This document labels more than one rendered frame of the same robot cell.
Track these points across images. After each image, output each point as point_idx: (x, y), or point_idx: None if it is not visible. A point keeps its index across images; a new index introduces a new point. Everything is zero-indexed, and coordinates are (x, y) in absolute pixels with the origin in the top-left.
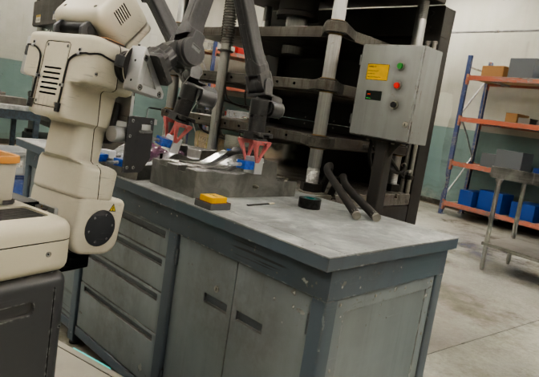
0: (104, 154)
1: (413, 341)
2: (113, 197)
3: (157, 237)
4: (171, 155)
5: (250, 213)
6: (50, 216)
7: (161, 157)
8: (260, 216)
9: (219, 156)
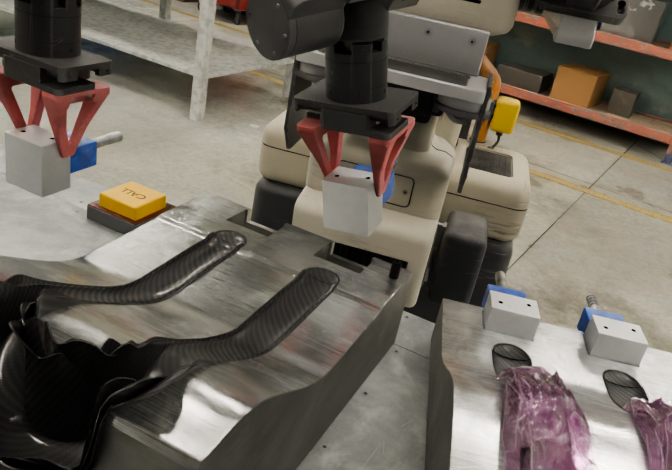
0: (588, 316)
1: None
2: (314, 195)
3: None
4: (456, 376)
5: (32, 213)
6: (283, 119)
7: (390, 271)
8: (6, 207)
9: (236, 367)
